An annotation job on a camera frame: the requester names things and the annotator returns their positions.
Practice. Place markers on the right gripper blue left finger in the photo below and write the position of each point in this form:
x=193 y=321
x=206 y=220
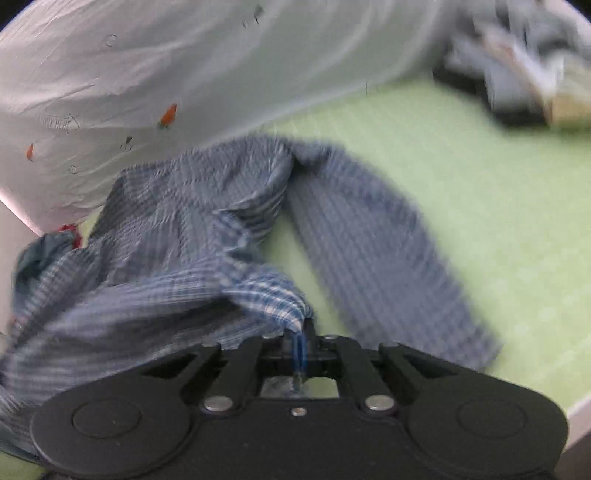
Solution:
x=260 y=367

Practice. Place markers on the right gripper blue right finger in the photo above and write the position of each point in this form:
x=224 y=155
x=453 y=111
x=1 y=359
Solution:
x=344 y=360

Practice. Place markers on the blue plaid shirt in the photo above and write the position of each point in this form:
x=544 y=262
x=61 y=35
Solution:
x=173 y=261

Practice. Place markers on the folded grey and cream clothes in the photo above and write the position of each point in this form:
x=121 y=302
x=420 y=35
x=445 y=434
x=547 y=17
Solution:
x=526 y=61

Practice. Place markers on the red garment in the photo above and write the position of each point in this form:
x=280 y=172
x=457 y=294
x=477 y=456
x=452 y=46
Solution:
x=74 y=231

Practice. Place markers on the green grid mat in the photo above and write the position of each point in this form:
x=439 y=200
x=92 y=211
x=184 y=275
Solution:
x=509 y=207

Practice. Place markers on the blue denim garment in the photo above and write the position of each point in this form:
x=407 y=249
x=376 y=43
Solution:
x=33 y=261

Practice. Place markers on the white printed carrot sheet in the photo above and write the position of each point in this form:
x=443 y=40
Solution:
x=89 y=88

